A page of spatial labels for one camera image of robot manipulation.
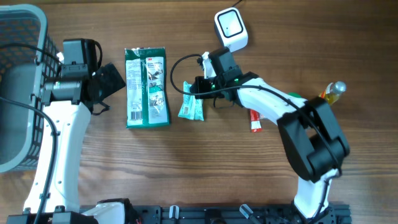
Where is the yellow dish soap bottle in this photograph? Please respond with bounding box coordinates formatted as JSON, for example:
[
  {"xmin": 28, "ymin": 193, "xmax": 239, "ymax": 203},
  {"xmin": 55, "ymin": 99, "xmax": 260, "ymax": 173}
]
[{"xmin": 319, "ymin": 81, "xmax": 346, "ymax": 105}]

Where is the green lid jar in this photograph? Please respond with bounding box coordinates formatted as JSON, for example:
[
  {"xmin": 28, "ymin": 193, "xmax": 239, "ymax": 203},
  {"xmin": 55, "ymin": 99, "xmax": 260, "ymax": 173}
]
[{"xmin": 288, "ymin": 92, "xmax": 301, "ymax": 98}]

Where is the camera cable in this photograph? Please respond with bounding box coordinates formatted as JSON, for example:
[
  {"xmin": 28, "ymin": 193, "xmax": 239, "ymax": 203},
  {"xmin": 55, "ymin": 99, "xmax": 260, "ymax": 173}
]
[
  {"xmin": 0, "ymin": 42, "xmax": 63, "ymax": 224},
  {"xmin": 170, "ymin": 54, "xmax": 343, "ymax": 223}
]

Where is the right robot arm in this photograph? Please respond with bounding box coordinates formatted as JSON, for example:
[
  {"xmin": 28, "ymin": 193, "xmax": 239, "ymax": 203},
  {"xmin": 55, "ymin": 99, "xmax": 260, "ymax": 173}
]
[{"xmin": 202, "ymin": 47, "xmax": 350, "ymax": 223}]

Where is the grey plastic mesh basket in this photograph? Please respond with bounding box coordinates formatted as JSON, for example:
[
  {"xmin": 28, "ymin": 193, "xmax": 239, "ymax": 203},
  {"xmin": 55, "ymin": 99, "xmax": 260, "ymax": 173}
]
[{"xmin": 1, "ymin": 4, "xmax": 61, "ymax": 173}]

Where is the white barcode scanner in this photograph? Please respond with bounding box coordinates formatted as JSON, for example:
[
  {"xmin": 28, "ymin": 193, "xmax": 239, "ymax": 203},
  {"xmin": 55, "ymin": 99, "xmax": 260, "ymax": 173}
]
[{"xmin": 214, "ymin": 7, "xmax": 248, "ymax": 52}]

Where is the red toothpaste box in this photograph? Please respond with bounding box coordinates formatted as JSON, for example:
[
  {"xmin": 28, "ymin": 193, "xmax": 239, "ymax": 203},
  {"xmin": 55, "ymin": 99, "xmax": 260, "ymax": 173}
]
[{"xmin": 249, "ymin": 110, "xmax": 262, "ymax": 133}]

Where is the left camera cable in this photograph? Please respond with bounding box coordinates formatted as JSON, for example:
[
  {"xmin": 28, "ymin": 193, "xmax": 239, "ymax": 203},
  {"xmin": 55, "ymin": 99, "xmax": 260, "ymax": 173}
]
[{"xmin": 0, "ymin": 42, "xmax": 63, "ymax": 224}]

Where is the right camera cable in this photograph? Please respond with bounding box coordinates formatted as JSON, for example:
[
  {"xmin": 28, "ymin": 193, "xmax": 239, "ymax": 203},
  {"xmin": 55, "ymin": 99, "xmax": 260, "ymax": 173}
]
[{"xmin": 170, "ymin": 54, "xmax": 343, "ymax": 223}]

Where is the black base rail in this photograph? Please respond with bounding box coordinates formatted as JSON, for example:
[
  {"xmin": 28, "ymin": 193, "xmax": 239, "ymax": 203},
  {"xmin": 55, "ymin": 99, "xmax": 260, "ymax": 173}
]
[{"xmin": 6, "ymin": 198, "xmax": 353, "ymax": 224}]

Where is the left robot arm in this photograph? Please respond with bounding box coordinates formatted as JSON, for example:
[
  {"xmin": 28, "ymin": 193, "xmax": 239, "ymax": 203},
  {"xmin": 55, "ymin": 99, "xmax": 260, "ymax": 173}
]
[{"xmin": 7, "ymin": 39, "xmax": 126, "ymax": 223}]

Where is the green sponge pack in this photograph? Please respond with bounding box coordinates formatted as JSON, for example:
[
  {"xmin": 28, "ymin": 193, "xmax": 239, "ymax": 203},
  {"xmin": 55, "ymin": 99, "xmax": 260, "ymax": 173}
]
[{"xmin": 124, "ymin": 47, "xmax": 170, "ymax": 129}]

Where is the light green wipes packet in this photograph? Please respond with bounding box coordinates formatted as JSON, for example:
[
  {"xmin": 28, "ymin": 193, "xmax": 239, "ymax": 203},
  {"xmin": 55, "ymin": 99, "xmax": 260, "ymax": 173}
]
[{"xmin": 178, "ymin": 94, "xmax": 204, "ymax": 121}]

